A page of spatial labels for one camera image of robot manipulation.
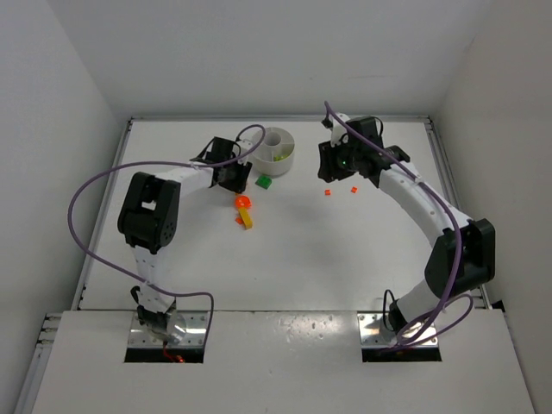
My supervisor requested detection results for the aluminium frame rail back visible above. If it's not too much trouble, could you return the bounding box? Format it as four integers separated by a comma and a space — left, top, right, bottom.
128, 114, 432, 124

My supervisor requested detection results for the white round divided container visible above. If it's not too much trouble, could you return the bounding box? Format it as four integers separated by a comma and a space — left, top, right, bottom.
249, 127, 295, 177

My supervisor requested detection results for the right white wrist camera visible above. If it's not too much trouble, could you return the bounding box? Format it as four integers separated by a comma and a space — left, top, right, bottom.
322, 112, 350, 147

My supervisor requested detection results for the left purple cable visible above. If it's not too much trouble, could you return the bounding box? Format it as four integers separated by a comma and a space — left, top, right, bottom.
67, 123, 267, 342

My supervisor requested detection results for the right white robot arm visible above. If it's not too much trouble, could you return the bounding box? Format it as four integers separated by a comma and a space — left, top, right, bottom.
317, 113, 496, 334

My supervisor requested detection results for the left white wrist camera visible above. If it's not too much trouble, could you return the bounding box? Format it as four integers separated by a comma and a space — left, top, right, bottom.
235, 139, 255, 154

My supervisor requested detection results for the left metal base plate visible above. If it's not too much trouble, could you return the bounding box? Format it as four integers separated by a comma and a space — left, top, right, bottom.
128, 310, 209, 349

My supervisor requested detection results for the orange round lego piece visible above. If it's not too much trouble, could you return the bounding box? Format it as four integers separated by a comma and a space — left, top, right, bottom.
235, 195, 252, 210

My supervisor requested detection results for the purple cable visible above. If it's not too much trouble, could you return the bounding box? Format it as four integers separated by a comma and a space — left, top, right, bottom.
67, 123, 267, 342
323, 100, 474, 350

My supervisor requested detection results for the metal base plate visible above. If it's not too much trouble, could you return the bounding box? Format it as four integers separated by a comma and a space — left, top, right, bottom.
357, 312, 439, 350
128, 310, 209, 349

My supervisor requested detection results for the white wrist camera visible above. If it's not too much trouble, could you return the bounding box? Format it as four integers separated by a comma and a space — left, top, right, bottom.
235, 139, 255, 154
322, 112, 350, 147

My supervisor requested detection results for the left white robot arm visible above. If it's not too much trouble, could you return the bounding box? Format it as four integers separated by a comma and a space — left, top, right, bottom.
117, 137, 254, 336

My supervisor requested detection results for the green flat lego plate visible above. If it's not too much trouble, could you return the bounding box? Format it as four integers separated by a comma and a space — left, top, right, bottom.
255, 175, 273, 190

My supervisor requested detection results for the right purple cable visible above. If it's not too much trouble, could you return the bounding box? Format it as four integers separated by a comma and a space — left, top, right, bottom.
323, 100, 474, 350

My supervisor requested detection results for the yellow long lego brick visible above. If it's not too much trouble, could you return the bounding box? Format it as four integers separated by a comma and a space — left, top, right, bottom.
238, 208, 253, 229

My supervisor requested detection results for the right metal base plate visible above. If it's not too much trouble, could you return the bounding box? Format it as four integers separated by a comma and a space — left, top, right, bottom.
357, 312, 439, 350

